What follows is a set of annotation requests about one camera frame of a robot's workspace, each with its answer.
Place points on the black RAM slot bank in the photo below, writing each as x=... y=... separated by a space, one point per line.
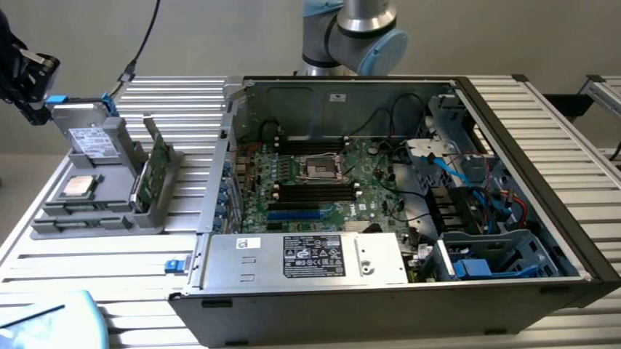
x=313 y=144
x=318 y=192

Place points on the silver power supply unit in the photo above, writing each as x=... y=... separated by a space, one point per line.
x=271 y=258

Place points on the grey drive cage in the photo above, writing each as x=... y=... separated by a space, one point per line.
x=449 y=120

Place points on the grey parts rack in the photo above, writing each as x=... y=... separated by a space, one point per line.
x=116 y=221

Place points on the blue case latch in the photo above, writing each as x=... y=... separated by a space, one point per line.
x=175 y=265

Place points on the black expansion slot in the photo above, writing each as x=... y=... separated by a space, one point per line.
x=293 y=206

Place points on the open grey PC case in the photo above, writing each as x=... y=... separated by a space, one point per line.
x=339 y=312

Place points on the metal CPU socket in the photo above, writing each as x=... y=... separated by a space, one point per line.
x=318 y=168

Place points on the silver chipset heat sink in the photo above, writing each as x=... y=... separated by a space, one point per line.
x=361 y=227

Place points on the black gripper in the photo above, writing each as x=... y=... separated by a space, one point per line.
x=30 y=87

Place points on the green graphics card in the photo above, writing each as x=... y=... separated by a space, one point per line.
x=156 y=163

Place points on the blue expansion slot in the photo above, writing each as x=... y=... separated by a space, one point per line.
x=295 y=215

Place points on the silver CPU chip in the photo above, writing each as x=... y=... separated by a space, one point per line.
x=80 y=186

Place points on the green motherboard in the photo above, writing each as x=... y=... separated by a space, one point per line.
x=301 y=218

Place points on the grey disk bay cage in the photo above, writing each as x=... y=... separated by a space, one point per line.
x=505 y=254

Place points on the hard disk with blue bracket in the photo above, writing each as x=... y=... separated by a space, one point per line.
x=90 y=138

